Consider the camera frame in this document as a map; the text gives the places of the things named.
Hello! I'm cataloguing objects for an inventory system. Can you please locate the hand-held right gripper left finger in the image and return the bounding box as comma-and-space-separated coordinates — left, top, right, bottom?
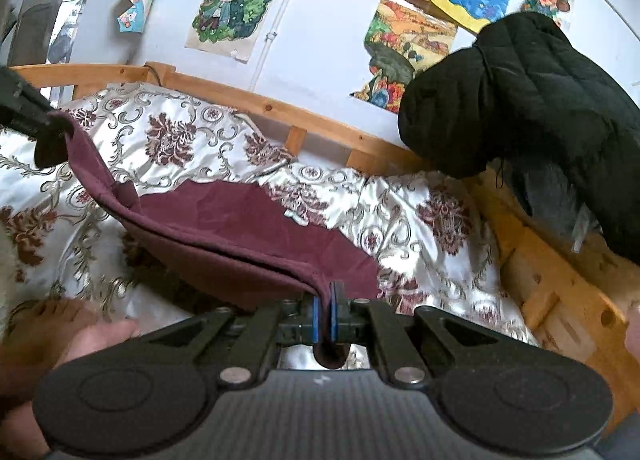
141, 284, 325, 388

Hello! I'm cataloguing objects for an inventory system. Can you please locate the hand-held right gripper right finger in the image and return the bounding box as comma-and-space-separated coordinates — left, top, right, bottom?
327, 282, 507, 389

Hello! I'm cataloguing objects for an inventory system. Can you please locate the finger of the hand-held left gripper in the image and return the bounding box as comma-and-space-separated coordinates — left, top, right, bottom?
34, 111, 70, 169

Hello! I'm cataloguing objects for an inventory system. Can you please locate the maroon long-sleeve shirt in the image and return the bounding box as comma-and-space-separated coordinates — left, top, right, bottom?
47, 110, 383, 372

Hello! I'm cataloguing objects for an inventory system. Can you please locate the grey framed window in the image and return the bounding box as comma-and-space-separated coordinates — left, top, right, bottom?
9, 0, 94, 100

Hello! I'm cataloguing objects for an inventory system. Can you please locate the floral satin blanket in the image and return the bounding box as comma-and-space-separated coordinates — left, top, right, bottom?
0, 81, 542, 372

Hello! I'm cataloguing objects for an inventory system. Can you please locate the black padded jacket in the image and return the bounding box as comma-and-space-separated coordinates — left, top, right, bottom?
397, 11, 640, 267

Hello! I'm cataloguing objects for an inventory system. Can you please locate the wooden bed frame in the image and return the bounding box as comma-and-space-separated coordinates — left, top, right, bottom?
9, 61, 640, 441

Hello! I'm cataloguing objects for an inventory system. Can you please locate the blond child wall poster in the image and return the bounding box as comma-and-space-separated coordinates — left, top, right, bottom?
185, 0, 283, 64

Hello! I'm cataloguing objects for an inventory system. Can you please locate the white wall pipe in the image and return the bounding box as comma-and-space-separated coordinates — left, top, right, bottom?
249, 0, 305, 94

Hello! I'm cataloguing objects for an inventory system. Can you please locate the landscape wall poster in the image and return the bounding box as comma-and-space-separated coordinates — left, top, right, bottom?
349, 0, 459, 114

